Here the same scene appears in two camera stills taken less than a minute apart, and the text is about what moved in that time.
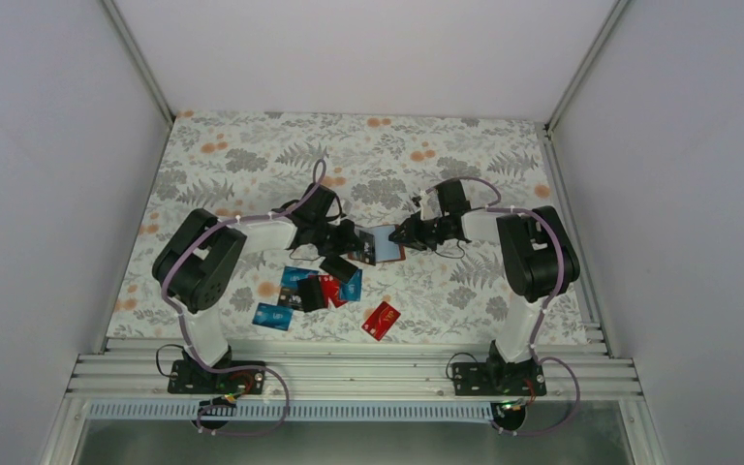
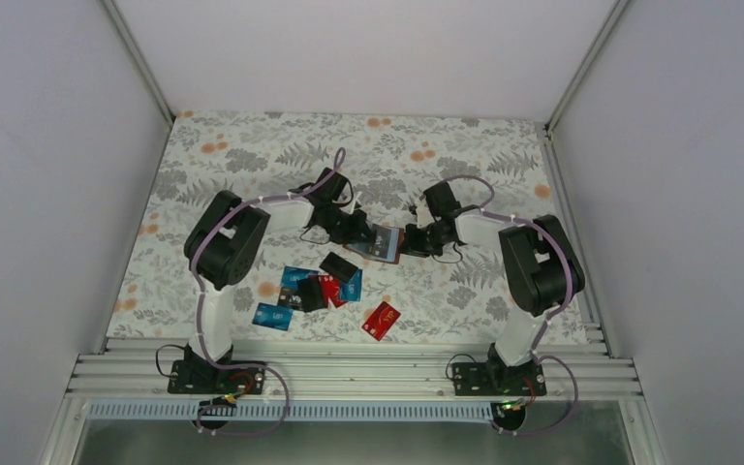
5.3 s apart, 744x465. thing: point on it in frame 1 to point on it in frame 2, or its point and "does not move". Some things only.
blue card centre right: x=352 y=291 does not move
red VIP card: x=381 y=321 does not move
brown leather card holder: x=386 y=250 does not move
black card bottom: x=367 y=252 to x=380 y=242
